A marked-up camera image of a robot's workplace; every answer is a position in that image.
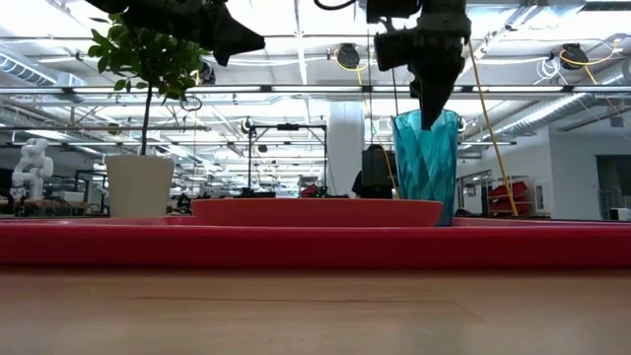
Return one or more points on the silver ventilation duct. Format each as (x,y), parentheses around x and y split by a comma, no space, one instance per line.
(24,71)
(552,111)

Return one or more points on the small red object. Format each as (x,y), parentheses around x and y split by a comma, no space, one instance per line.
(309,191)

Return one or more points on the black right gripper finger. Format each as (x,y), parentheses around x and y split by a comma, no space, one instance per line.
(439,89)
(415,88)

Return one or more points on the coral plastic plate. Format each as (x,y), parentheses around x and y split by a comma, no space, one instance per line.
(315,213)

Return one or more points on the red plastic tray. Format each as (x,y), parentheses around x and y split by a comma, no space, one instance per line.
(315,246)

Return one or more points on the teal faceted plastic cup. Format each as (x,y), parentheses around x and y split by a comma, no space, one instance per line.
(424,167)

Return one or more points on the white building column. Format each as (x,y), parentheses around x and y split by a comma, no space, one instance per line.
(345,148)

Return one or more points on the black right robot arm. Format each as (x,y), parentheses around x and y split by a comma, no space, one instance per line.
(394,10)

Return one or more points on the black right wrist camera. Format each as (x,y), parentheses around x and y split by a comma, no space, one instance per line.
(394,51)

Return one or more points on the cluttered workbench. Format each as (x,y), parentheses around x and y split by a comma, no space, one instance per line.
(49,203)

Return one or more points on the black gantry frame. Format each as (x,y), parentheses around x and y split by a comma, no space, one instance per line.
(288,126)

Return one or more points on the white plant pot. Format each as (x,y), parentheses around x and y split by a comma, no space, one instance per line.
(140,187)

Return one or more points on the small green potted tree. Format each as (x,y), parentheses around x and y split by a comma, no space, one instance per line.
(148,59)

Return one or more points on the long ceiling light bar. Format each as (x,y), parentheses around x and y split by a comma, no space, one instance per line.
(315,89)

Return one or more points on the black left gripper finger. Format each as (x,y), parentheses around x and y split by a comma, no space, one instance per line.
(231,39)

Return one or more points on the person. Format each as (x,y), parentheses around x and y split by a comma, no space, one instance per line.
(358,190)

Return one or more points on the red storage bin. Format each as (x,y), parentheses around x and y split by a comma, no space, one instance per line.
(515,206)
(510,190)

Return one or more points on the white box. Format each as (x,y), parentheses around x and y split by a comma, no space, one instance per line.
(620,214)

